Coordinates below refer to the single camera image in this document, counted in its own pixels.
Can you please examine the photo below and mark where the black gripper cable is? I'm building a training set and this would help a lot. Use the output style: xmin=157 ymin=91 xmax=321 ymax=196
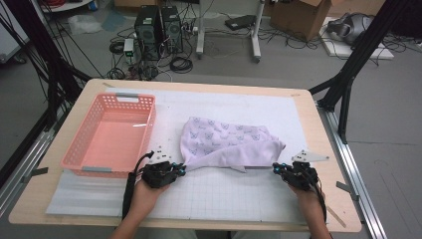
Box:
xmin=121 ymin=150 xmax=155 ymax=221
xmin=312 ymin=178 xmax=329 ymax=224

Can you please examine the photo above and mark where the black computer tower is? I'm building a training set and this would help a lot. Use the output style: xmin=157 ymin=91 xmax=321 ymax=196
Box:
xmin=133 ymin=4 xmax=163 ymax=62
xmin=160 ymin=5 xmax=184 ymax=54

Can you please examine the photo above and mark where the thin wooden stick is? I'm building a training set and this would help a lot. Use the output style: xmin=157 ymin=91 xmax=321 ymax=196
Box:
xmin=326 ymin=205 xmax=347 ymax=229

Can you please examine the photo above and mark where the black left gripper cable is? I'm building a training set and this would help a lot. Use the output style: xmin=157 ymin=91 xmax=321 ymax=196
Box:
xmin=121 ymin=150 xmax=155 ymax=221

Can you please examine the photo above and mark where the white round table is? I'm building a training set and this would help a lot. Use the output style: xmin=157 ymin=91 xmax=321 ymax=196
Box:
xmin=39 ymin=0 xmax=94 ymax=14

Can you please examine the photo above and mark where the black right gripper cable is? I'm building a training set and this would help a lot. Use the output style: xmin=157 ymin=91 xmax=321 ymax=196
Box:
xmin=312 ymin=178 xmax=329 ymax=224

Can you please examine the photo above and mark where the pink plastic basket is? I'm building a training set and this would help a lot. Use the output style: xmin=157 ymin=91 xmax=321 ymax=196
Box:
xmin=60 ymin=92 xmax=157 ymax=178

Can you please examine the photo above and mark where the person's right hand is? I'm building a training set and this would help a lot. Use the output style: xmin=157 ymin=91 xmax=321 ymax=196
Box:
xmin=288 ymin=183 xmax=324 ymax=217

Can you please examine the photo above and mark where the grey metal bracket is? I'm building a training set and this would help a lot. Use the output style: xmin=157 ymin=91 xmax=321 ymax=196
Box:
xmin=335 ymin=180 xmax=360 ymax=202
xmin=21 ymin=166 xmax=50 ymax=184

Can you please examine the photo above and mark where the white metal stand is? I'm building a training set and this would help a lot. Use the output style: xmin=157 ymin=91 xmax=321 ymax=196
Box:
xmin=194 ymin=0 xmax=267 ymax=64

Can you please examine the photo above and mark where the coiled black cable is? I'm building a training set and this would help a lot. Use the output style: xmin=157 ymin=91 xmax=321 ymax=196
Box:
xmin=169 ymin=56 xmax=194 ymax=75

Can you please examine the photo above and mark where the clear plastic bag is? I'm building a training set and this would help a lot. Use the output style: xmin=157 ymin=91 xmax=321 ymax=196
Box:
xmin=68 ymin=13 xmax=103 ymax=36

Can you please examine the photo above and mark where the aluminium rail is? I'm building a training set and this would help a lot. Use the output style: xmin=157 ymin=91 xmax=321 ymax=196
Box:
xmin=316 ymin=104 xmax=387 ymax=239
xmin=0 ymin=109 xmax=64 ymax=217

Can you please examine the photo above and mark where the small white device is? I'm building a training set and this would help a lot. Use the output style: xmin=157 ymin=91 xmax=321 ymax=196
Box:
xmin=122 ymin=38 xmax=135 ymax=64

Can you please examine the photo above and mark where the white printed towel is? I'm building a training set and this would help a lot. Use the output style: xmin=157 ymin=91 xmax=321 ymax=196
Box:
xmin=179 ymin=116 xmax=287 ymax=173

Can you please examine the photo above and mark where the grey rounded appliance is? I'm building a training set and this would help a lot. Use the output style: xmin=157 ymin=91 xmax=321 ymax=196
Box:
xmin=326 ymin=12 xmax=374 ymax=46

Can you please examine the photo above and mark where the white grid mat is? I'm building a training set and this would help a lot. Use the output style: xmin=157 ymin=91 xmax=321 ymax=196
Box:
xmin=66 ymin=87 xmax=318 ymax=224

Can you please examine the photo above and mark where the black frame post with cables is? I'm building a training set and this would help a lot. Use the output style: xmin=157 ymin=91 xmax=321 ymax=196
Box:
xmin=0 ymin=0 xmax=94 ymax=133

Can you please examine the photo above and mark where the white foam board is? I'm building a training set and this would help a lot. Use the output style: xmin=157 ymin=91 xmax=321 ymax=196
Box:
xmin=319 ymin=16 xmax=396 ymax=61

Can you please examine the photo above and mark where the cardboard box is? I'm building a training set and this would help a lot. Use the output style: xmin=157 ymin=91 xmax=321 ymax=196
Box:
xmin=270 ymin=0 xmax=332 ymax=42

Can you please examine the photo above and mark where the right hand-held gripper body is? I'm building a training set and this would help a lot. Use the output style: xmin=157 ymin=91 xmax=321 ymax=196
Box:
xmin=282 ymin=149 xmax=330 ymax=192

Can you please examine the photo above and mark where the black flat device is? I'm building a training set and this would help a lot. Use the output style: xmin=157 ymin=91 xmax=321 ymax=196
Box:
xmin=224 ymin=14 xmax=257 ymax=32

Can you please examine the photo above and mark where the person's left hand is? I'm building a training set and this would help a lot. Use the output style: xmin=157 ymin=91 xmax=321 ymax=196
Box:
xmin=130 ymin=180 xmax=171 ymax=214

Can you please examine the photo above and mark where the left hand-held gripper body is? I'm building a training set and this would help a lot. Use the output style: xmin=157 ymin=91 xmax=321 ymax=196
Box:
xmin=140 ymin=144 xmax=177 ymax=189

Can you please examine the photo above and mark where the blue plastic sheet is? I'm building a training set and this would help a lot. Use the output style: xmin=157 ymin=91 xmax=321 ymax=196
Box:
xmin=101 ymin=9 xmax=127 ymax=33

